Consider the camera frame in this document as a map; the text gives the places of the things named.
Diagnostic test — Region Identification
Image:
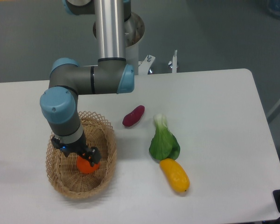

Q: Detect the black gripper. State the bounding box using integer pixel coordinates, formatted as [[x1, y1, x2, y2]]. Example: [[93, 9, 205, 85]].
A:
[[51, 133, 101, 167]]

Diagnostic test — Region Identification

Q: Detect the orange fruit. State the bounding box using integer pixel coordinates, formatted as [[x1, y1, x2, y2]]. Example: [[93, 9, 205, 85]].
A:
[[76, 156, 100, 174]]

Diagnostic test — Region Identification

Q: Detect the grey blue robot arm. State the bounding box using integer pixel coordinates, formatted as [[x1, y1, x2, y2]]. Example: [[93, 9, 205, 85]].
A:
[[40, 0, 134, 166]]

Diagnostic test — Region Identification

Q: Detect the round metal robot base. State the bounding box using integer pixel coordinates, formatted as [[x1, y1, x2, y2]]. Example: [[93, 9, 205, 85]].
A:
[[92, 12, 146, 47]]

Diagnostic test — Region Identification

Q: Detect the woven wicker basket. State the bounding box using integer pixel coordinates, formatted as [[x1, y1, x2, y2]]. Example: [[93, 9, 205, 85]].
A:
[[46, 111, 117, 199]]

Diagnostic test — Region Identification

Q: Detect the purple sweet potato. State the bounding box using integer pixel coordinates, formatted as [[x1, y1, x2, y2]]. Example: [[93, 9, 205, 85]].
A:
[[122, 105, 145, 127]]

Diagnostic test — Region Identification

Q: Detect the green bok choy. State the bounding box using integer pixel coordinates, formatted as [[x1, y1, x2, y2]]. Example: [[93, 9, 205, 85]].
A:
[[149, 113, 180, 161]]

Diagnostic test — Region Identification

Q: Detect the yellow mango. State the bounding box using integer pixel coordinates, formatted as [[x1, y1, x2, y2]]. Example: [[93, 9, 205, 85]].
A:
[[160, 158, 190, 193]]

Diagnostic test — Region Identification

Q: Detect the white metal bracket right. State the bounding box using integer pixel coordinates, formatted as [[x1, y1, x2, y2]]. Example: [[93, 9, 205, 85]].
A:
[[168, 49, 179, 73]]

